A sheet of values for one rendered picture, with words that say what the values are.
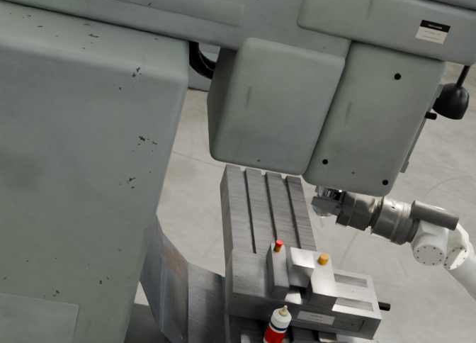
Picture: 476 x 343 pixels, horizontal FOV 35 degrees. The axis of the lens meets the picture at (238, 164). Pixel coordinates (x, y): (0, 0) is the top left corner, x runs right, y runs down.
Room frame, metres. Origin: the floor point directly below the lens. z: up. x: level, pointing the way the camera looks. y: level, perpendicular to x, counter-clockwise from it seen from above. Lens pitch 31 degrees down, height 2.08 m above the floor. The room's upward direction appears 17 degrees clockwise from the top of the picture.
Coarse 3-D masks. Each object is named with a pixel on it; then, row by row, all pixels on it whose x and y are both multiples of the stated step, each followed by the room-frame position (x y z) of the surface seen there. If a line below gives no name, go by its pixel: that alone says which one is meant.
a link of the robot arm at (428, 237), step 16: (416, 208) 1.33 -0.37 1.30; (432, 208) 1.34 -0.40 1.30; (400, 224) 1.32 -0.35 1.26; (416, 224) 1.33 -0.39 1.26; (432, 224) 1.34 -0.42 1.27; (448, 224) 1.32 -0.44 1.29; (400, 240) 1.31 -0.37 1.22; (416, 240) 1.31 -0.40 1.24; (432, 240) 1.29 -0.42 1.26; (416, 256) 1.29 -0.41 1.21; (432, 256) 1.29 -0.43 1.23
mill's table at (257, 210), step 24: (240, 168) 1.90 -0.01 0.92; (240, 192) 1.78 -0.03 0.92; (264, 192) 1.83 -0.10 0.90; (288, 192) 1.87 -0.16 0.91; (240, 216) 1.66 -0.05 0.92; (264, 216) 1.70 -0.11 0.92; (288, 216) 1.73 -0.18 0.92; (240, 240) 1.56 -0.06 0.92; (264, 240) 1.59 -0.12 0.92; (288, 240) 1.62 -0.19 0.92; (312, 240) 1.66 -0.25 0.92; (240, 336) 1.23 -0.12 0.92; (288, 336) 1.29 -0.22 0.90; (312, 336) 1.31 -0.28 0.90
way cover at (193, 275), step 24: (168, 240) 1.46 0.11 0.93; (144, 264) 1.20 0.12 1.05; (168, 264) 1.37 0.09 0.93; (192, 264) 1.48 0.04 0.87; (144, 288) 1.14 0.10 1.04; (168, 288) 1.29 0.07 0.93; (192, 288) 1.39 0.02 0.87; (216, 288) 1.44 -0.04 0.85; (168, 312) 1.22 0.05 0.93; (192, 312) 1.31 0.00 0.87; (216, 312) 1.36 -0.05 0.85; (168, 336) 1.16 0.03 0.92; (192, 336) 1.24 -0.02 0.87; (216, 336) 1.28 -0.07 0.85
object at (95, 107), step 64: (0, 0) 1.13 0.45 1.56; (0, 64) 1.00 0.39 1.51; (64, 64) 1.02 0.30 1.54; (128, 64) 1.05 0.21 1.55; (0, 128) 1.00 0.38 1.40; (64, 128) 1.03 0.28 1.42; (128, 128) 1.05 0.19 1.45; (0, 192) 1.01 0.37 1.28; (64, 192) 1.03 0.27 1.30; (128, 192) 1.05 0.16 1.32; (0, 256) 1.01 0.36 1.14; (64, 256) 1.03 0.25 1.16; (128, 256) 1.06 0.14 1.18; (0, 320) 1.01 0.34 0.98; (64, 320) 1.03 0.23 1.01; (128, 320) 1.07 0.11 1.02
